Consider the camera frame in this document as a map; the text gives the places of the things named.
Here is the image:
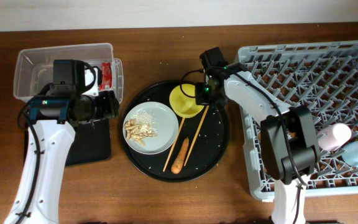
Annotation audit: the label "clear plastic bin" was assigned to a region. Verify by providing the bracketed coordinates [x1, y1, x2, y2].
[13, 43, 124, 102]

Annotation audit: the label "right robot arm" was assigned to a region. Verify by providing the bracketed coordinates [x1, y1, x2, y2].
[195, 47, 320, 223]

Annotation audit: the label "peanut and rice scraps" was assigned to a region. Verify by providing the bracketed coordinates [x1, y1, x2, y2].
[124, 111, 157, 146]

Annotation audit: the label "red wrapper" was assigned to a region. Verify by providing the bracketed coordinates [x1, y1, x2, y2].
[99, 62, 112, 91]

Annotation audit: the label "crumpled white tissue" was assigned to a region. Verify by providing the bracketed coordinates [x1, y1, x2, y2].
[85, 69, 99, 88]

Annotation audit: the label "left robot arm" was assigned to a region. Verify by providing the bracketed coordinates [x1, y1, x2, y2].
[5, 60, 119, 223]

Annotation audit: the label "grey dishwasher rack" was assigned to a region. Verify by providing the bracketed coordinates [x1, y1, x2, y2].
[236, 40, 358, 197]

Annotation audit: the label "yellow bowl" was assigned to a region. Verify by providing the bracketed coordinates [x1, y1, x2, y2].
[169, 83, 204, 118]

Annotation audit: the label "black round tray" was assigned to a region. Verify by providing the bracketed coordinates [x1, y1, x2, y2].
[119, 79, 230, 183]

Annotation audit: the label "carrot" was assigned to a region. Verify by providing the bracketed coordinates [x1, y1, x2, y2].
[171, 138, 190, 174]

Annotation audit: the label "black rectangular tray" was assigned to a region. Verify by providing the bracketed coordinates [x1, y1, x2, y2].
[24, 114, 111, 176]

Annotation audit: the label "grey plate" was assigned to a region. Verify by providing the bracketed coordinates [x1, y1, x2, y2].
[122, 101, 179, 155]

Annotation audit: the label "wooden chopstick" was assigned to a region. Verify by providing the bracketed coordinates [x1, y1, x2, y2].
[184, 105, 209, 166]
[163, 118, 186, 172]

